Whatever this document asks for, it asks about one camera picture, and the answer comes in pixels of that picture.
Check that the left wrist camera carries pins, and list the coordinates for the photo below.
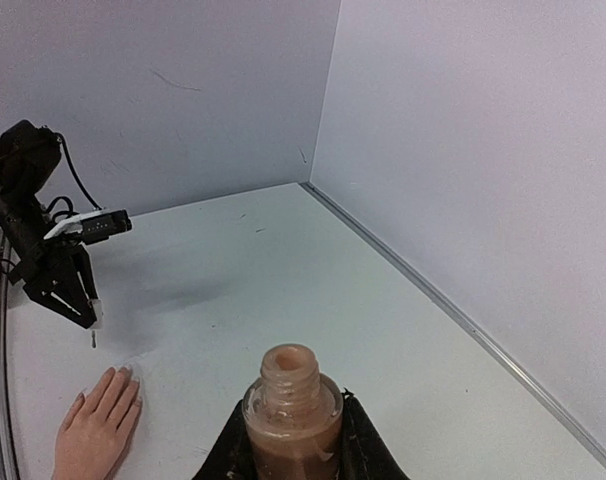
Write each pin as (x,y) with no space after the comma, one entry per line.
(91,228)

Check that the green nail polish bottle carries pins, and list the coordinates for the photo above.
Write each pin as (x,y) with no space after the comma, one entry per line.
(293,416)

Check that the person's hand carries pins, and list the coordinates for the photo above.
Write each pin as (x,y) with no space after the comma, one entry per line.
(96,433)

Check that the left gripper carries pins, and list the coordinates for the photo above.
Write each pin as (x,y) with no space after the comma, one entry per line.
(57,275)

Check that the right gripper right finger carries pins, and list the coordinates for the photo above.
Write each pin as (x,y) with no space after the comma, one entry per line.
(364,454)

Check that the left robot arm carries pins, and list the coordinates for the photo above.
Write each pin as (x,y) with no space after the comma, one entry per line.
(53,262)

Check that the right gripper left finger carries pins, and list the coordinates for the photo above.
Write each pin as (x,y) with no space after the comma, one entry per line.
(231,456)

